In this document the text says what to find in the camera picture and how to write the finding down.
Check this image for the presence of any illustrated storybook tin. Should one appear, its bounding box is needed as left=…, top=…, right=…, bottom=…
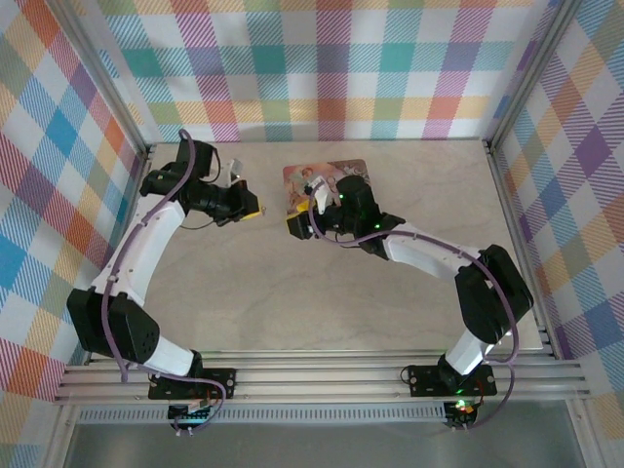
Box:
left=283, top=159, right=368, bottom=220

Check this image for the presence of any grey metal panel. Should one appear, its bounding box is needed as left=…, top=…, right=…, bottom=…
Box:
left=62, top=422, right=586, bottom=468

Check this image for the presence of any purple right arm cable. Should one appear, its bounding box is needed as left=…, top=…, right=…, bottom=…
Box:
left=307, top=194, right=521, bottom=433

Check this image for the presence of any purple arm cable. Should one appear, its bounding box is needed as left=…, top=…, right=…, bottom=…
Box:
left=99, top=129, right=228, bottom=438
left=307, top=194, right=521, bottom=433

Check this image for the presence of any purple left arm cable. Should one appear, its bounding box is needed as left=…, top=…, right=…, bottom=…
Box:
left=99, top=129, right=228, bottom=438

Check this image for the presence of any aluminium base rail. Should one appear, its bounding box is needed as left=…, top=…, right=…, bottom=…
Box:
left=53, top=351, right=592, bottom=405

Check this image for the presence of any aluminium frame post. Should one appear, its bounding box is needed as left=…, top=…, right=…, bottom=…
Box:
left=56, top=0, right=157, bottom=162
left=482, top=0, right=584, bottom=152

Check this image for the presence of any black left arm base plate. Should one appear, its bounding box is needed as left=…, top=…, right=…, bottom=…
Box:
left=147, top=368, right=238, bottom=402

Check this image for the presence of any grey slotted cable duct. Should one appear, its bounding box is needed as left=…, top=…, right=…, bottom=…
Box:
left=77, top=403, right=449, bottom=424

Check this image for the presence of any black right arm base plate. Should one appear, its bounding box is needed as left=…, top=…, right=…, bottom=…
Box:
left=407, top=364, right=497, bottom=397

